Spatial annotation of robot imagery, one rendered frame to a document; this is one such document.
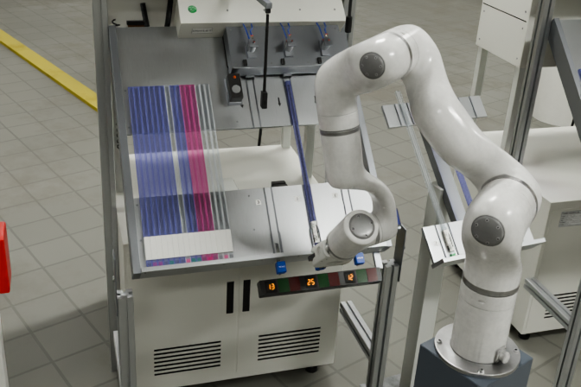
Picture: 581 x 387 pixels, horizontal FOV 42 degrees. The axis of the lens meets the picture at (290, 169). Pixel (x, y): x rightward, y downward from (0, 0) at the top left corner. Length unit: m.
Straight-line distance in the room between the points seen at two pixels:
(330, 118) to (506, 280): 0.50
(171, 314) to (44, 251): 1.19
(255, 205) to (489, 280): 0.70
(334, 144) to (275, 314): 0.97
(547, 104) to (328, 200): 3.46
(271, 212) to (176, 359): 0.70
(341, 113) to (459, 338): 0.55
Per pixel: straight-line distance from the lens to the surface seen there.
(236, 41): 2.15
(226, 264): 1.96
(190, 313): 2.41
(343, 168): 1.67
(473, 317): 1.67
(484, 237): 1.50
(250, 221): 2.00
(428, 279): 2.36
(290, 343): 2.58
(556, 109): 5.37
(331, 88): 1.61
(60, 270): 3.32
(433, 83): 1.57
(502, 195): 1.52
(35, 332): 2.99
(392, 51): 1.48
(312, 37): 2.22
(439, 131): 1.53
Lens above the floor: 1.75
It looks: 25 degrees down
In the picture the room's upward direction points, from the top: 4 degrees clockwise
